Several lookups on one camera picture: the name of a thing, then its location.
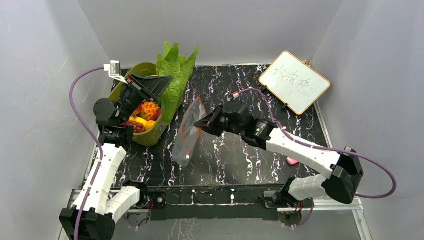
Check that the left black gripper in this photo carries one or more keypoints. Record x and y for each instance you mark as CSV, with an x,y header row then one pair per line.
x,y
150,87

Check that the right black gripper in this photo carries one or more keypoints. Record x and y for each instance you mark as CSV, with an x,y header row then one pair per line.
x,y
219,117

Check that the green lettuce leaf toy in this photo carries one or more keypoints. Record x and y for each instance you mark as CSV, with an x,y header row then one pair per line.
x,y
180,68

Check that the clear zip top bag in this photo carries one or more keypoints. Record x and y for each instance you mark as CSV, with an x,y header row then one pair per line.
x,y
188,135

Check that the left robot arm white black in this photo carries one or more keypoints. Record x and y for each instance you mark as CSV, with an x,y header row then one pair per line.
x,y
112,146

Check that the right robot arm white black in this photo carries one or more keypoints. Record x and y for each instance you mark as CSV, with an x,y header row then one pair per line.
x,y
338,175

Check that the orange pineapple toy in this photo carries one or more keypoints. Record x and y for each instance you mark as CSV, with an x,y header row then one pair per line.
x,y
149,111

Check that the yellow banana toy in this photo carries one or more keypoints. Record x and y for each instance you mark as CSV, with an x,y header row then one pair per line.
x,y
137,119

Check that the orange fruit toy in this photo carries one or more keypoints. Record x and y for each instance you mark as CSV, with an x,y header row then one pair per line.
x,y
149,124

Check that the red grapes toy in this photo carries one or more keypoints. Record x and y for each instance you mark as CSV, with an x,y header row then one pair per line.
x,y
137,126

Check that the olive green plastic bin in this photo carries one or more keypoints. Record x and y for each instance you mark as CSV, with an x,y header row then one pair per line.
x,y
149,137

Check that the pink eraser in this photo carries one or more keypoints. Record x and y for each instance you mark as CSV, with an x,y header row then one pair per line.
x,y
292,162

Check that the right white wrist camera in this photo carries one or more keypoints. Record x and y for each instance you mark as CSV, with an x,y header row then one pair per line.
x,y
232,96

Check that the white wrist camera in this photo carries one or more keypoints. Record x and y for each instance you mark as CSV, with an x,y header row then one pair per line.
x,y
114,71
232,96

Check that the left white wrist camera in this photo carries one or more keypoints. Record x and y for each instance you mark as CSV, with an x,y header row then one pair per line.
x,y
114,71

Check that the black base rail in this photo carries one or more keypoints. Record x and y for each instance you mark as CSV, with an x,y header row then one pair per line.
x,y
242,201

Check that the small whiteboard wooden frame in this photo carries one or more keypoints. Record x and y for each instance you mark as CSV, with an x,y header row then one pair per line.
x,y
294,82

